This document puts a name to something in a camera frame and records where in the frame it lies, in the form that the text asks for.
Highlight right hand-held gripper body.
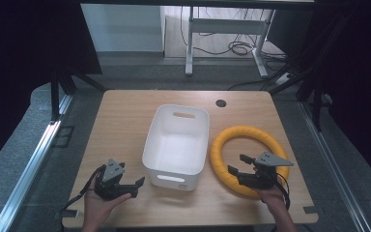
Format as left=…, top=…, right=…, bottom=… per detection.
left=238, top=151, right=295, bottom=191

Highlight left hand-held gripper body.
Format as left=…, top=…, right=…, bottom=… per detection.
left=94, top=158, right=133, bottom=201

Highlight yellow foam ring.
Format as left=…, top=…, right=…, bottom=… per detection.
left=209, top=125, right=291, bottom=198

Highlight person's right hand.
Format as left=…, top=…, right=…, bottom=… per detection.
left=256, top=180, right=287, bottom=212

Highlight person's left hand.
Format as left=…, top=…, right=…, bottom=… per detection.
left=82, top=173, right=132, bottom=226

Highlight white plastic storage bin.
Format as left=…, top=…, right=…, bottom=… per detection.
left=141, top=103, right=212, bottom=192

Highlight white power strip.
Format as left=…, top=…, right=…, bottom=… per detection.
left=274, top=72, right=294, bottom=87

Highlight black metal stand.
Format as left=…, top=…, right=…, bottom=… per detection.
left=269, top=13, right=361, bottom=133
left=48, top=62, right=108, bottom=123

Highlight dark curtain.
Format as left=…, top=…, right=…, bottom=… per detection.
left=312, top=0, right=371, bottom=194
left=0, top=0, right=103, bottom=177

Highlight dark flat panel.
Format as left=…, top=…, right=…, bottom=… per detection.
left=266, top=9, right=315, bottom=56

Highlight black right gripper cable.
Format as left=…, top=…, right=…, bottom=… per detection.
left=271, top=172, right=292, bottom=211

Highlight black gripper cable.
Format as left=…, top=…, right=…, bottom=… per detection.
left=60, top=164, right=106, bottom=215
left=271, top=172, right=292, bottom=211

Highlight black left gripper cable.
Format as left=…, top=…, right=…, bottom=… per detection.
left=60, top=164, right=106, bottom=215

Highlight aluminium floor rail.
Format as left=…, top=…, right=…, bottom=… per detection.
left=298, top=101, right=371, bottom=232
left=0, top=93, right=73, bottom=232

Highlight black floor cables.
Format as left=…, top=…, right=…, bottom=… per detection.
left=179, top=6, right=289, bottom=92

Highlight white metal desk frame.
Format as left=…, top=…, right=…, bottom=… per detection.
left=185, top=6, right=271, bottom=79

